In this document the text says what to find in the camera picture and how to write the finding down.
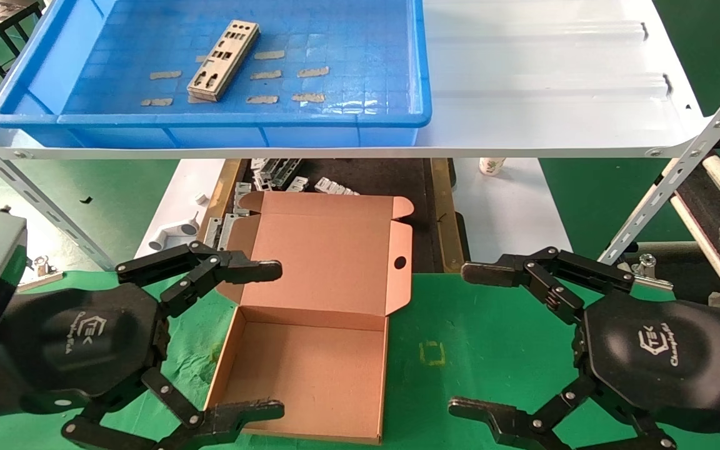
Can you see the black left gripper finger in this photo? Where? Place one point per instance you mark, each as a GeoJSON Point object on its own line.
{"type": "Point", "coordinates": [222, 269]}
{"type": "Point", "coordinates": [235, 415]}

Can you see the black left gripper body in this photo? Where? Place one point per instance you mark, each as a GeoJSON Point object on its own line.
{"type": "Point", "coordinates": [85, 337]}

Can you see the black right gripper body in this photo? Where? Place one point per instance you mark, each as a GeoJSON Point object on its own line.
{"type": "Point", "coordinates": [654, 350]}

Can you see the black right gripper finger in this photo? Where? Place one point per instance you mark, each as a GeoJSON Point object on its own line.
{"type": "Point", "coordinates": [541, 269]}
{"type": "Point", "coordinates": [522, 428]}

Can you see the silver metal IO shield plate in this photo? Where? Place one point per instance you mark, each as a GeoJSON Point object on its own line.
{"type": "Point", "coordinates": [235, 47]}

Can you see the brown cardboard box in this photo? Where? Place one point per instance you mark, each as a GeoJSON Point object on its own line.
{"type": "Point", "coordinates": [335, 262]}

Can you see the wooden framed black tray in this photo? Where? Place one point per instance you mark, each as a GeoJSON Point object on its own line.
{"type": "Point", "coordinates": [391, 181]}

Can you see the blue plastic tray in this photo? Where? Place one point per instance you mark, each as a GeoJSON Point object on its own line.
{"type": "Point", "coordinates": [366, 62]}

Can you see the white plastic pipe fitting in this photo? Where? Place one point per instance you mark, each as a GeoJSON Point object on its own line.
{"type": "Point", "coordinates": [172, 232]}

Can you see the small white plastic piece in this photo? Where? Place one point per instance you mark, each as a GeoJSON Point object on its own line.
{"type": "Point", "coordinates": [201, 198]}

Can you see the silver binder clip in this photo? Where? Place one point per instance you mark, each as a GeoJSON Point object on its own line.
{"type": "Point", "coordinates": [42, 269]}
{"type": "Point", "coordinates": [649, 262]}

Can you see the green cloth mat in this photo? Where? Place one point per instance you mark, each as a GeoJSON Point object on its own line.
{"type": "Point", "coordinates": [479, 350]}

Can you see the beige round rod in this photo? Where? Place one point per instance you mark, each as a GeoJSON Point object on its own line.
{"type": "Point", "coordinates": [697, 234]}

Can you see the grey perforated shelf upright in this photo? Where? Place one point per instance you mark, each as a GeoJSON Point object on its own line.
{"type": "Point", "coordinates": [666, 187]}
{"type": "Point", "coordinates": [35, 194]}

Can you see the white metal shelf panel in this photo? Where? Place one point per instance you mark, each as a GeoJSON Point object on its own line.
{"type": "Point", "coordinates": [522, 75]}

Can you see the grey long metal bracket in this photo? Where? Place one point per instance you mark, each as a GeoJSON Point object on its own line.
{"type": "Point", "coordinates": [222, 228]}

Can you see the grey notched metal bracket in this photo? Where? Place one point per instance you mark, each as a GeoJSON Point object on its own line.
{"type": "Point", "coordinates": [242, 197]}

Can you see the grey metal bracket pile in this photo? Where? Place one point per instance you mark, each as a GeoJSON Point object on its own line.
{"type": "Point", "coordinates": [275, 170]}

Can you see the small grey metal bracket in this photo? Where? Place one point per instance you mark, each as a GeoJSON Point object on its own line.
{"type": "Point", "coordinates": [297, 183]}

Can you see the grey ribbed metal bracket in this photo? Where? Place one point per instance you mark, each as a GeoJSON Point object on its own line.
{"type": "Point", "coordinates": [335, 186]}

